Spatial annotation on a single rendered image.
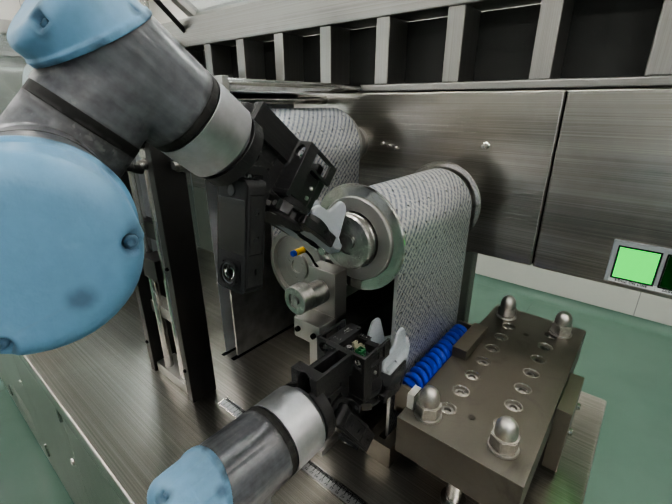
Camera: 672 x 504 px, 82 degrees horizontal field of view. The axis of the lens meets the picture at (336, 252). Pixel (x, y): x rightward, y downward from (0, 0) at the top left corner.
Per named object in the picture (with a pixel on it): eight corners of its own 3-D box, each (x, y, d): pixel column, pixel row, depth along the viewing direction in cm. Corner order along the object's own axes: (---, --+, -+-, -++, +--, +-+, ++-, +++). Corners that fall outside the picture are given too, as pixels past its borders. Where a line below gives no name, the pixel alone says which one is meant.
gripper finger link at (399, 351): (427, 317, 53) (390, 347, 46) (423, 353, 55) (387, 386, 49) (407, 309, 55) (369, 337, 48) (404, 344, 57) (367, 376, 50)
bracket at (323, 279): (297, 443, 63) (288, 273, 52) (323, 419, 68) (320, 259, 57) (319, 460, 60) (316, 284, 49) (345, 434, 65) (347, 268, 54)
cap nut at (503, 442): (482, 448, 46) (487, 420, 45) (492, 430, 49) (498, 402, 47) (514, 465, 44) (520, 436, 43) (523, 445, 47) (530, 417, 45)
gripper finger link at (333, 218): (370, 222, 50) (331, 185, 43) (352, 263, 49) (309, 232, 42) (351, 218, 52) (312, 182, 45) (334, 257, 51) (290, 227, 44)
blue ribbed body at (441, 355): (394, 395, 58) (395, 376, 57) (453, 333, 73) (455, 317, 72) (414, 406, 56) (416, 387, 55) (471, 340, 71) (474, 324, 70)
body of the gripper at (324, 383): (395, 337, 45) (329, 392, 37) (392, 394, 49) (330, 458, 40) (345, 315, 50) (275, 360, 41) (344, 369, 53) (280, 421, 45)
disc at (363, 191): (316, 274, 59) (313, 177, 53) (318, 273, 59) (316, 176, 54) (400, 303, 50) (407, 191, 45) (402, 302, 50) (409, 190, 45)
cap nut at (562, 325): (546, 334, 69) (551, 312, 68) (551, 325, 72) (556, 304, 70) (569, 341, 67) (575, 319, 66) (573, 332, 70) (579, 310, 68)
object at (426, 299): (387, 390, 57) (394, 277, 51) (453, 324, 74) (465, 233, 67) (390, 391, 57) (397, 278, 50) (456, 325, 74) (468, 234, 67)
